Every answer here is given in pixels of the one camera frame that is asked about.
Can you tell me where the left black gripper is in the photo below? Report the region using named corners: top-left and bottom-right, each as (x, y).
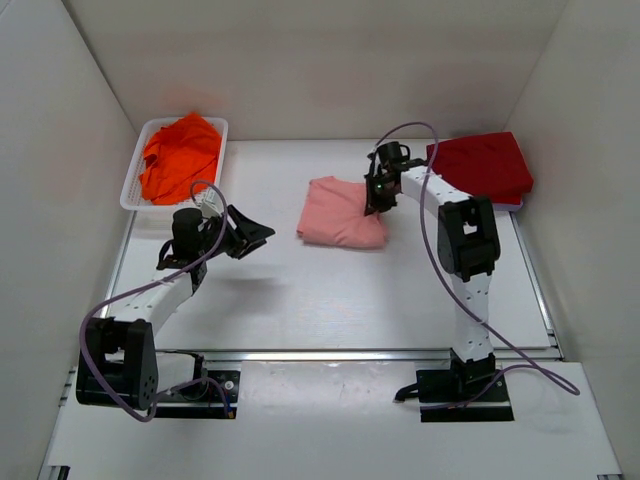
top-left (199, 202), bottom-right (276, 259)

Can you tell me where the pink polo shirt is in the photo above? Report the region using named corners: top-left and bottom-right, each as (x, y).
top-left (296, 176), bottom-right (388, 250)

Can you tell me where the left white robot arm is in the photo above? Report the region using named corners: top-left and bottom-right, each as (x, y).
top-left (76, 205), bottom-right (275, 415)

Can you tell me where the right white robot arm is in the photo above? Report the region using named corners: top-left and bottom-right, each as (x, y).
top-left (364, 141), bottom-right (501, 401)

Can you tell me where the orange t shirt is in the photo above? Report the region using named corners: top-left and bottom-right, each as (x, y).
top-left (139, 112), bottom-right (222, 206)

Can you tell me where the white plastic basket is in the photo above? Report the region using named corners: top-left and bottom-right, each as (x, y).
top-left (120, 117), bottom-right (228, 215)

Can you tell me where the folded red t shirt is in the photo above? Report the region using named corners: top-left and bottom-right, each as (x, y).
top-left (432, 132), bottom-right (534, 203)

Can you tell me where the white tray under red shirt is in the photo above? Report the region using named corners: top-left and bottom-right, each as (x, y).
top-left (493, 201), bottom-right (524, 213)

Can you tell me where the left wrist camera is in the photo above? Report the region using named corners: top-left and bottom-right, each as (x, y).
top-left (197, 187), bottom-right (224, 219)

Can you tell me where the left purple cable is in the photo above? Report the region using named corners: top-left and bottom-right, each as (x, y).
top-left (78, 179), bottom-right (231, 424)

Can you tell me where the purple cable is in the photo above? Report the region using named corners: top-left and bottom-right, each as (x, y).
top-left (78, 179), bottom-right (231, 424)
top-left (372, 121), bottom-right (581, 412)

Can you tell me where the aluminium table rail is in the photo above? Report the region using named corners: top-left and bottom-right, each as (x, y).
top-left (149, 348), bottom-right (564, 363)

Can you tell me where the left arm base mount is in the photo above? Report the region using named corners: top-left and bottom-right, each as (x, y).
top-left (155, 350), bottom-right (241, 420)

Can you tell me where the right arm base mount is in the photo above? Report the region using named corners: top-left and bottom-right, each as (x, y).
top-left (394, 354), bottom-right (515, 423)

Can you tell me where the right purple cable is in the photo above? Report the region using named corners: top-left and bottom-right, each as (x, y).
top-left (372, 121), bottom-right (581, 412)

